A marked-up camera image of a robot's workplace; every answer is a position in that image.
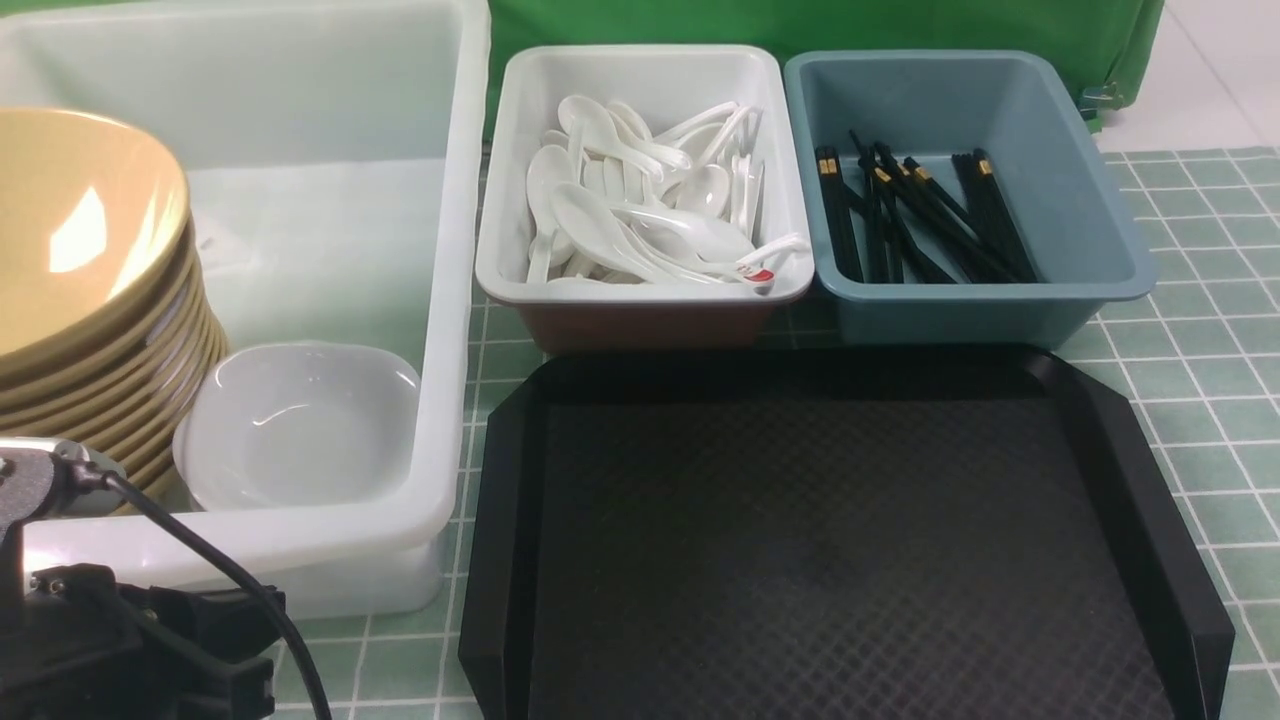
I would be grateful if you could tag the white spoon tray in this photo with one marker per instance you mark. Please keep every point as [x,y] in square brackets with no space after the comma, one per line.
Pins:
[664,84]

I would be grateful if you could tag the stack of tan bowls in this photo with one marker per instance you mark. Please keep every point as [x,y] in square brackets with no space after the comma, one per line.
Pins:
[106,328]

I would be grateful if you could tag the blue chopstick bin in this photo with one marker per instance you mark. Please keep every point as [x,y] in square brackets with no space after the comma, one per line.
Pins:
[931,104]

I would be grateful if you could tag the black chopstick gold band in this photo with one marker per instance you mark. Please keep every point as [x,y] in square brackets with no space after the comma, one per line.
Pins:
[977,262]

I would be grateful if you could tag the white square dish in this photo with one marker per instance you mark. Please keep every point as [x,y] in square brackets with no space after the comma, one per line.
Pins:
[300,420]

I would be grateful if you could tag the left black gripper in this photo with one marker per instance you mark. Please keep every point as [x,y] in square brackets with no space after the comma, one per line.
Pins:
[84,646]

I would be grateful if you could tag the pile of white spoons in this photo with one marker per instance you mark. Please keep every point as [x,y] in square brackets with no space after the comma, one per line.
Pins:
[612,202]

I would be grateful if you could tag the green cloth backdrop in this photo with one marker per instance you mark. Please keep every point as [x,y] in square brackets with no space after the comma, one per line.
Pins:
[1091,44]

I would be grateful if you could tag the metal clamp on backdrop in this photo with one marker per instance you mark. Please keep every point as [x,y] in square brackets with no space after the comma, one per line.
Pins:
[1095,99]

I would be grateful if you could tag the pile of black chopsticks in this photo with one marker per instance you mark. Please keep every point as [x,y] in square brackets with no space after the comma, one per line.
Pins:
[876,240]

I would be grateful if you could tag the large translucent white bin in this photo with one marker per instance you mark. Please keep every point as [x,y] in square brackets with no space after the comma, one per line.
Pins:
[333,150]

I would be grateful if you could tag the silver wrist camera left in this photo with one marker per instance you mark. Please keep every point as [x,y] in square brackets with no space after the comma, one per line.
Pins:
[42,478]

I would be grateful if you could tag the black serving tray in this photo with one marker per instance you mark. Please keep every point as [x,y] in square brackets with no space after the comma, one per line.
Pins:
[972,532]

